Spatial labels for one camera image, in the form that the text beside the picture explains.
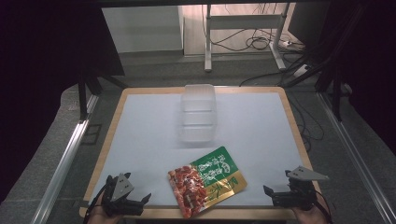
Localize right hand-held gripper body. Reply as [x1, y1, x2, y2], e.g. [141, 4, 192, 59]
[272, 165, 331, 212]

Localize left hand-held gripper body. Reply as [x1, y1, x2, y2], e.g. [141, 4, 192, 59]
[102, 172, 145, 217]

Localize person's right hand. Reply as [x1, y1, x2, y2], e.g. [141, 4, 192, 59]
[291, 206, 329, 224]

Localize person's left hand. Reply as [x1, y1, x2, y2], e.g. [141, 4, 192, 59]
[88, 203, 123, 224]

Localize dark floor hatch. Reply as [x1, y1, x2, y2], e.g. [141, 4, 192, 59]
[81, 123, 103, 146]

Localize green and red snack packet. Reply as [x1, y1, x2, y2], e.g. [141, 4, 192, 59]
[167, 146, 248, 219]

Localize black metal stand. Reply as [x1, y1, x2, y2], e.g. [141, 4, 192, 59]
[281, 6, 365, 123]
[77, 74, 129, 121]

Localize clear plastic container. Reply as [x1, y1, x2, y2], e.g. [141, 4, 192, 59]
[179, 83, 218, 145]

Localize white power strip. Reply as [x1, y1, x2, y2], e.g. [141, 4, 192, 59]
[292, 63, 313, 79]

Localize white cabinet panel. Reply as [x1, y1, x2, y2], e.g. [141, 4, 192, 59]
[102, 5, 185, 54]

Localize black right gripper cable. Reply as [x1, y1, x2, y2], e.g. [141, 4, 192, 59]
[314, 189, 333, 224]

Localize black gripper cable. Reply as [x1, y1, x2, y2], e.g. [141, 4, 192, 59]
[314, 189, 333, 224]
[83, 186, 108, 224]

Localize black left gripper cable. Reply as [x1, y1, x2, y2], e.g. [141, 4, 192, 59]
[83, 186, 108, 224]

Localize thin black floor cable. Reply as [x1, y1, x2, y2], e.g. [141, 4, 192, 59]
[288, 89, 325, 153]

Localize aluminium rail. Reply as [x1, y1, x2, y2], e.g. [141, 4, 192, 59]
[30, 93, 100, 224]
[317, 92, 396, 224]

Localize tangled black floor cables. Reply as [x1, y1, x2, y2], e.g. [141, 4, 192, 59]
[210, 27, 304, 53]

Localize white metal desk frame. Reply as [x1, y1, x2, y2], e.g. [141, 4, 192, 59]
[203, 3, 291, 73]

